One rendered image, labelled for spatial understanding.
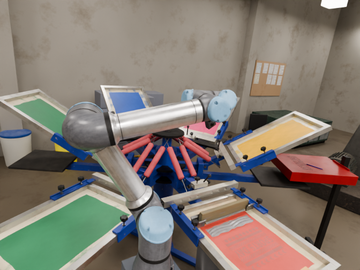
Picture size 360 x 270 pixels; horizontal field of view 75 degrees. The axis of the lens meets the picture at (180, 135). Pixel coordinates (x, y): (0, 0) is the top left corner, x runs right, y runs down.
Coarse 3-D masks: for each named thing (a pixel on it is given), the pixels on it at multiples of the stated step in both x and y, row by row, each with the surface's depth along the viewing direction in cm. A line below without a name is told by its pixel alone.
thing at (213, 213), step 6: (246, 198) 164; (228, 204) 155; (234, 204) 156; (240, 204) 160; (246, 204) 164; (210, 210) 147; (216, 210) 148; (222, 210) 151; (228, 210) 155; (234, 210) 158; (204, 216) 144; (210, 216) 147; (216, 216) 150
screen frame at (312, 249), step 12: (192, 204) 164; (204, 204) 165; (216, 204) 172; (264, 216) 159; (276, 228) 152; (288, 228) 148; (204, 240) 132; (300, 240) 139; (216, 252) 124; (312, 252) 132; (216, 264) 120; (228, 264) 117; (324, 264) 127; (336, 264) 123
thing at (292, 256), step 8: (232, 216) 160; (240, 216) 161; (248, 224) 153; (256, 224) 154; (240, 232) 145; (272, 232) 148; (280, 240) 142; (288, 248) 136; (288, 256) 130; (296, 256) 131; (304, 256) 131; (280, 264) 124; (288, 264) 125; (296, 264) 125; (304, 264) 126; (312, 264) 126
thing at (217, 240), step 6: (216, 222) 153; (222, 222) 153; (204, 228) 146; (234, 228) 149; (222, 234) 142; (228, 234) 143; (234, 234) 143; (216, 240) 137; (222, 246) 133; (222, 252) 129; (228, 252) 129; (228, 258) 125; (234, 258) 125; (234, 264) 122; (240, 264) 122; (270, 264) 124
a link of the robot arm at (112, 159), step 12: (72, 108) 71; (84, 108) 68; (96, 108) 74; (96, 156) 77; (108, 156) 77; (120, 156) 80; (108, 168) 79; (120, 168) 80; (132, 168) 85; (120, 180) 81; (132, 180) 83; (132, 192) 84; (144, 192) 87; (132, 204) 86; (144, 204) 85; (156, 204) 88
